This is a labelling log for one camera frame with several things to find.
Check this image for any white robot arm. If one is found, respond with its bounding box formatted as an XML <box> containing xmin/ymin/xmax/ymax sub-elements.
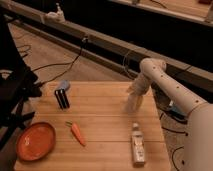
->
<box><xmin>126</xmin><ymin>58</ymin><xmax>213</xmax><ymax>171</ymax></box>

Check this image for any black eraser block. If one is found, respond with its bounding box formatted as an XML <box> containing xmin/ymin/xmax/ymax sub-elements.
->
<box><xmin>54</xmin><ymin>89</ymin><xmax>70</xmax><ymax>109</ymax></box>

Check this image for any blue power box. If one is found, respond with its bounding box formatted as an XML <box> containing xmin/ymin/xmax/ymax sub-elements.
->
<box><xmin>169</xmin><ymin>100</ymin><xmax>183</xmax><ymax>116</ymax></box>

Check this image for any white plastic bottle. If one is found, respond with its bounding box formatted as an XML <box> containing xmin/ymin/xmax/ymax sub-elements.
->
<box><xmin>131</xmin><ymin>123</ymin><xmax>145</xmax><ymax>167</ymax></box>

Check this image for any orange toy carrot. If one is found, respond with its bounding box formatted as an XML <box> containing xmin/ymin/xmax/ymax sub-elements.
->
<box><xmin>66</xmin><ymin>122</ymin><xmax>86</xmax><ymax>146</ymax></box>

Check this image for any blue grey small object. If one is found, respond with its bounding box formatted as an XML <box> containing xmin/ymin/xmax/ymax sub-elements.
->
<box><xmin>57</xmin><ymin>80</ymin><xmax>70</xmax><ymax>91</ymax></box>

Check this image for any orange plate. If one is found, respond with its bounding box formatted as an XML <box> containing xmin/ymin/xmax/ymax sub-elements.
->
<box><xmin>16</xmin><ymin>122</ymin><xmax>56</xmax><ymax>161</ymax></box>

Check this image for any black stand left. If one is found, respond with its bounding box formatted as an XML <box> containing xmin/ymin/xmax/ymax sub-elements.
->
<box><xmin>0</xmin><ymin>13</ymin><xmax>42</xmax><ymax>151</ymax></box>

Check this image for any black floor cable right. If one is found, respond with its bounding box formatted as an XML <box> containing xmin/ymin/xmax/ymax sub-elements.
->
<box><xmin>158</xmin><ymin>109</ymin><xmax>188</xmax><ymax>171</ymax></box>

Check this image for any long metal rail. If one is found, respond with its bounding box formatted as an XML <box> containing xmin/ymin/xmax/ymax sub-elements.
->
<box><xmin>0</xmin><ymin>0</ymin><xmax>213</xmax><ymax>102</ymax></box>

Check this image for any white object on rail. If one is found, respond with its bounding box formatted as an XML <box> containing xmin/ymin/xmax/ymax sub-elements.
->
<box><xmin>46</xmin><ymin>3</ymin><xmax>65</xmax><ymax>22</ymax></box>

